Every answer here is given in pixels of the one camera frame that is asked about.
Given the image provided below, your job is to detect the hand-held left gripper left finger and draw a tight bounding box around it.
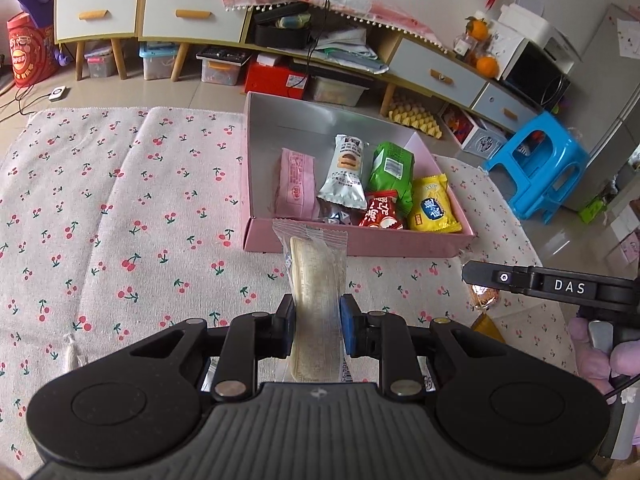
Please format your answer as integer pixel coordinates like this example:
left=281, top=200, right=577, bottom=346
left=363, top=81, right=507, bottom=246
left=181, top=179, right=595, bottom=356
left=125, top=294, right=297, bottom=403

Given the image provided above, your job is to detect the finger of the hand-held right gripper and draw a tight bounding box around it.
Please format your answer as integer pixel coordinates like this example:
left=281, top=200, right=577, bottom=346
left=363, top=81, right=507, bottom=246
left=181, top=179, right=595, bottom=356
left=461, top=260, right=543, bottom=296

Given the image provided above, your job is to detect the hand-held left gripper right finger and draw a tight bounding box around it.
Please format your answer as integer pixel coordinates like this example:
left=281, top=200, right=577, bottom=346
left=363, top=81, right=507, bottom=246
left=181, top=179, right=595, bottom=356
left=340, top=294, right=506, bottom=396

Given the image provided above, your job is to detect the clear waffle packet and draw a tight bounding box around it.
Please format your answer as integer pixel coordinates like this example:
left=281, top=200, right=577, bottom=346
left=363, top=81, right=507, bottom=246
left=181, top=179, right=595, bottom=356
left=470, top=284, right=501, bottom=311

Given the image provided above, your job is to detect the gold foil packet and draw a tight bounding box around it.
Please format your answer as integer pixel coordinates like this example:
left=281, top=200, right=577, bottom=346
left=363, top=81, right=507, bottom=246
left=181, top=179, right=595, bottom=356
left=472, top=312, right=507, bottom=343

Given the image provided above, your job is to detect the blue print bread packet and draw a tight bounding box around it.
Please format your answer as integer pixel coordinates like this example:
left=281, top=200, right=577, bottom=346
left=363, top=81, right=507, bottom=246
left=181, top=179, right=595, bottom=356
left=272, top=219, right=349, bottom=385

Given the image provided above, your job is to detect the pink cardboard box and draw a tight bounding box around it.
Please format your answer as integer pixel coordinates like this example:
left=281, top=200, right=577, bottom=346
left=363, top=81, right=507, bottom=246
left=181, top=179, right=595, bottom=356
left=242, top=91, right=477, bottom=259

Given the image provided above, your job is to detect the yellow snack packet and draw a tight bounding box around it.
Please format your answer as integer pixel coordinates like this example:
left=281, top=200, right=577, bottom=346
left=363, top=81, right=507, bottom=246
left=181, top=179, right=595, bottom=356
left=407, top=174, right=462, bottom=234

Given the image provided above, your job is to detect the small red snack packet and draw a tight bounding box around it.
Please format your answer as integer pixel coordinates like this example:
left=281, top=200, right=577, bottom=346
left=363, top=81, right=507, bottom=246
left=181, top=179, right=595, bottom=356
left=359, top=191, right=407, bottom=231

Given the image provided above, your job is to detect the green biscuit packet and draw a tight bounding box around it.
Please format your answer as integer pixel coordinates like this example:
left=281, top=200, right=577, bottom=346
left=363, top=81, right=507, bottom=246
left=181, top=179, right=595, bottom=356
left=369, top=141, right=416, bottom=216

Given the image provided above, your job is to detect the pink cake packet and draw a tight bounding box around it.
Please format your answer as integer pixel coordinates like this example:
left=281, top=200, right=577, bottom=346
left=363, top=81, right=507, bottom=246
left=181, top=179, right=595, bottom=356
left=276, top=148, right=319, bottom=220

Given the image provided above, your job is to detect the silver chocolate cookie packet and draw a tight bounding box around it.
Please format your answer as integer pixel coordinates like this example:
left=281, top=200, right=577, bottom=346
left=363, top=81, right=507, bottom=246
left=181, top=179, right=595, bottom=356
left=317, top=134, right=368, bottom=209

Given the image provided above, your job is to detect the person's right hand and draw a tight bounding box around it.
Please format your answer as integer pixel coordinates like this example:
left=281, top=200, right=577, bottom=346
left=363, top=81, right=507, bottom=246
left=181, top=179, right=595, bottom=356
left=567, top=316, right=640, bottom=380

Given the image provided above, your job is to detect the blue plastic stool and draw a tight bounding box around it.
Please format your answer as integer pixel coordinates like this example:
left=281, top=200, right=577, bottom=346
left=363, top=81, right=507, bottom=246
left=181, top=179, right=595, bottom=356
left=482, top=111, right=591, bottom=223

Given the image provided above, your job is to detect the white star print box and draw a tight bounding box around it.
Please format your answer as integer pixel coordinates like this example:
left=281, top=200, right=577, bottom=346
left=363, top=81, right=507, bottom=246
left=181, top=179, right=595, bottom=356
left=461, top=125, right=505, bottom=159

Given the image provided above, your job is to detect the red toy box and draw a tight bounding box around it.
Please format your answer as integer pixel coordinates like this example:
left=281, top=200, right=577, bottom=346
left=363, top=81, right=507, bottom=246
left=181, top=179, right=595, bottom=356
left=442, top=105, right=476, bottom=146

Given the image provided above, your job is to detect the yellow egg tray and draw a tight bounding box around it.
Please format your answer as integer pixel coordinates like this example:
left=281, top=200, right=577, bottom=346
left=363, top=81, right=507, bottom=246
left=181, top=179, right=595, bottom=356
left=389, top=99, right=444, bottom=139

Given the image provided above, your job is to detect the cherry print tablecloth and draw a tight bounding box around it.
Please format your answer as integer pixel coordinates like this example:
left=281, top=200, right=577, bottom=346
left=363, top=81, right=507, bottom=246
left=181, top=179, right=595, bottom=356
left=0, top=106, right=586, bottom=466

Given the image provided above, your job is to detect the grey refrigerator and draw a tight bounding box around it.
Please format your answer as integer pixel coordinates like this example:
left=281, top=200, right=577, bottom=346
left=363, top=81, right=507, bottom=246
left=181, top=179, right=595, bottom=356
left=575, top=4, right=640, bottom=213

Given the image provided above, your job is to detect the white black microwave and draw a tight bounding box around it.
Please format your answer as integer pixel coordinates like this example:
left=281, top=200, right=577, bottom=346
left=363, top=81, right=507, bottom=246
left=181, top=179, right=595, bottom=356
left=497, top=37, right=573, bottom=111

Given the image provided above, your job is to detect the low wooden cabinet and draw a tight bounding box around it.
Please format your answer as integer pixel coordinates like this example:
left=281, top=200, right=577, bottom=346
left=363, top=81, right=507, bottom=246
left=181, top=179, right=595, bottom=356
left=245, top=0, right=543, bottom=131

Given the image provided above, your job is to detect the clear storage box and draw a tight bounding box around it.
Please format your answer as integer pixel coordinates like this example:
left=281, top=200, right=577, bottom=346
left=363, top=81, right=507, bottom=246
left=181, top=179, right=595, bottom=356
left=306, top=74, right=368, bottom=107

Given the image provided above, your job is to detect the red cardboard box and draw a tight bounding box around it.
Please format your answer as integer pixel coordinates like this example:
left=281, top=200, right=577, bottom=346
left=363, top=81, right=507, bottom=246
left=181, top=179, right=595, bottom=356
left=244, top=60, right=311, bottom=101

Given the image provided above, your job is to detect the white plastic box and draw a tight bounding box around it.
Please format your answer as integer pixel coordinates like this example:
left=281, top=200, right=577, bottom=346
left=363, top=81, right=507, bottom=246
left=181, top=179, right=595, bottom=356
left=497, top=2, right=583, bottom=61

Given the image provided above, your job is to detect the pile of papers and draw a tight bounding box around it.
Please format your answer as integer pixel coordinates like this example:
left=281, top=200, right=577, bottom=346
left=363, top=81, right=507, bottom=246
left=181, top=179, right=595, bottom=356
left=312, top=27, right=391, bottom=75

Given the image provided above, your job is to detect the clear box black lid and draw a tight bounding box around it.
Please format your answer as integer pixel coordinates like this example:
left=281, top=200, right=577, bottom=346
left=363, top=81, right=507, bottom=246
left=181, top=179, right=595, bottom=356
left=196, top=46, right=252, bottom=87

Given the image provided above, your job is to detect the black case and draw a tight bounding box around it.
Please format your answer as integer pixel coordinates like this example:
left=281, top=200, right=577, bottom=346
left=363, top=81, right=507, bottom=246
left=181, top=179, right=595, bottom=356
left=254, top=2, right=313, bottom=51

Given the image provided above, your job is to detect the clear box blue lid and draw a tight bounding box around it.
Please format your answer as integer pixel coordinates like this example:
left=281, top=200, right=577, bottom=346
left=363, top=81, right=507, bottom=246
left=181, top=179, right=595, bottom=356
left=139, top=42, right=181, bottom=81

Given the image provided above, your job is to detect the clear box pink lid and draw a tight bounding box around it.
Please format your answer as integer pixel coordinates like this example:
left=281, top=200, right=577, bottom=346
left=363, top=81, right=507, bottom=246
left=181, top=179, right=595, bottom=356
left=84, top=45, right=117, bottom=79

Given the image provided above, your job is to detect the red monkey print bag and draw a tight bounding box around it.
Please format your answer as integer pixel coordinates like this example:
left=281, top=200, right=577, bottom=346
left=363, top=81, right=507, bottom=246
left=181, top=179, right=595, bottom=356
left=6, top=12, right=57, bottom=88

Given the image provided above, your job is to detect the white drawer wooden handle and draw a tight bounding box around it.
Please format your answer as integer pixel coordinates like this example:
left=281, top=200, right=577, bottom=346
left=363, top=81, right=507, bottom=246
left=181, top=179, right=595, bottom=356
left=395, top=35, right=488, bottom=108
left=472, top=82, right=543, bottom=131
left=140, top=0, right=251, bottom=43
left=55, top=0, right=138, bottom=43

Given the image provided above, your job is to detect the black floor cable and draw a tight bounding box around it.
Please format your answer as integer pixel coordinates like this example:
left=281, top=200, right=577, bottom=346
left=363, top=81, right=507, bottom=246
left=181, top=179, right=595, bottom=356
left=0, top=80, right=56, bottom=121

